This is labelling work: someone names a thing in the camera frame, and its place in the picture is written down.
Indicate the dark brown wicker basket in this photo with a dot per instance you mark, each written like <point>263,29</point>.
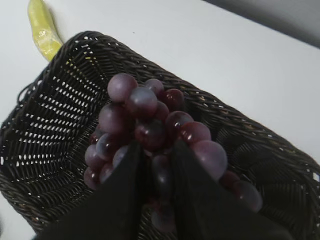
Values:
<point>43,139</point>

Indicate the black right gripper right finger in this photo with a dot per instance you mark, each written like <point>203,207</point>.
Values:
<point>205,211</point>

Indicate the yellow banana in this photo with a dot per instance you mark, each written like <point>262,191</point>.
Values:
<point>44,32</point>

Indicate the purple grape bunch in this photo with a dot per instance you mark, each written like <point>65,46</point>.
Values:
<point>156,118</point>

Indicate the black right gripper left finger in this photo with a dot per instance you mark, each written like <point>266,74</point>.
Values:
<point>113,211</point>

